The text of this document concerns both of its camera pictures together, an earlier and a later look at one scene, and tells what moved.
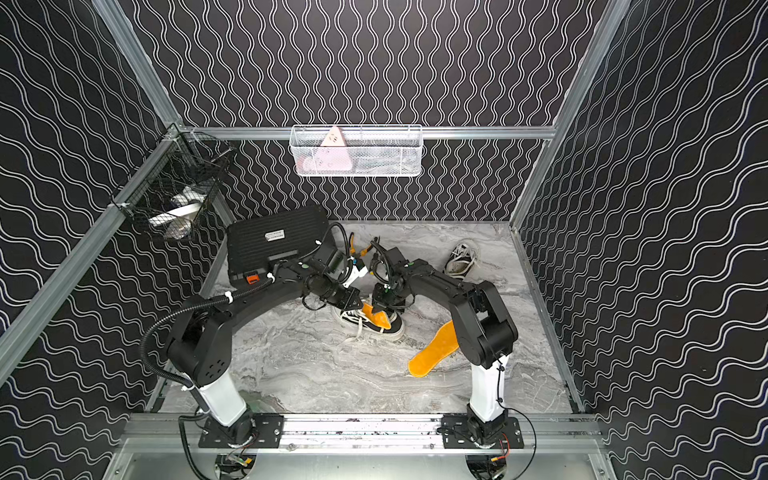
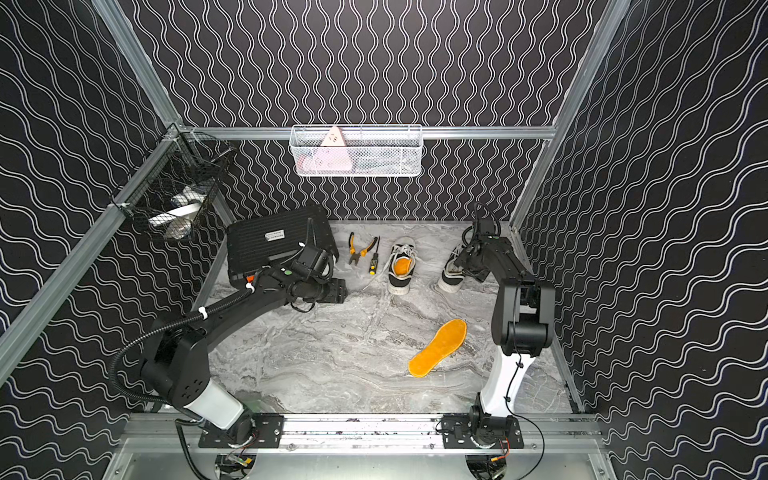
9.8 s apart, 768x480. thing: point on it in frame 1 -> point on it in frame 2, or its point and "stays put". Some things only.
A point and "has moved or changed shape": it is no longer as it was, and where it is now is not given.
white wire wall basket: [394, 150] stays put
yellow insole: [379, 318] has moved or changed shape
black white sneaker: [460, 261] stays put
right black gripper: [377, 302] -> [461, 261]
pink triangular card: [331, 156] stays put
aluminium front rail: [180, 433] stays put
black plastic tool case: [256, 244] stays put
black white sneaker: [383, 326] has moved or changed shape
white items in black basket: [183, 209] stays put
